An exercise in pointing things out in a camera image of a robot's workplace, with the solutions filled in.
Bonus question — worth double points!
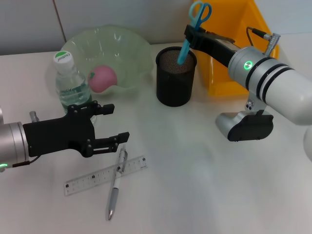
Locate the yellow plastic bin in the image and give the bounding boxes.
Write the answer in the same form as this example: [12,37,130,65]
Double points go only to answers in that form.
[194,0,280,96]

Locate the clear plastic ruler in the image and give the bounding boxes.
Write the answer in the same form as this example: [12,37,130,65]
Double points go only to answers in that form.
[63,154,149,197]

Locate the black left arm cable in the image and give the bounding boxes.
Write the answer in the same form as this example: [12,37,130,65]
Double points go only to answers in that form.
[12,156,39,168]

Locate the blue capped scissors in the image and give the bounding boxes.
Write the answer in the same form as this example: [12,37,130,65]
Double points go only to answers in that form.
[177,1,212,65]

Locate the silver white ballpoint pen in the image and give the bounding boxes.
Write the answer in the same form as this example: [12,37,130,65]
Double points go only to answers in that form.
[105,144,128,221]

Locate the grey right arm cable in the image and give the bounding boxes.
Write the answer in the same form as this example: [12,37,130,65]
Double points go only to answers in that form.
[246,26,281,57]

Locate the clear green-label water bottle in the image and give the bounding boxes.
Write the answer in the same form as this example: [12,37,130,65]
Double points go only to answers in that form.
[53,50,98,125]

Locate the black mesh pen holder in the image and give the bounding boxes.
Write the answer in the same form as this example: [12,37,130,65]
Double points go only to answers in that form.
[156,46,197,107]

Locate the pink toy peach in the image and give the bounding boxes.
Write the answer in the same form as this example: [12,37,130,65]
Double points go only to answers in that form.
[87,65,118,93]

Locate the pale green glass fruit bowl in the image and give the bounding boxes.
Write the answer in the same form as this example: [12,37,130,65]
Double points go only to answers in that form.
[59,24,152,97]

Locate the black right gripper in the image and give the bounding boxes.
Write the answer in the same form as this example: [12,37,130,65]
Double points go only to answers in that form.
[184,24,242,69]

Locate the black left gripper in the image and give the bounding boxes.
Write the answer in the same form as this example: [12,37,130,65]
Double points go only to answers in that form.
[23,100,131,158]

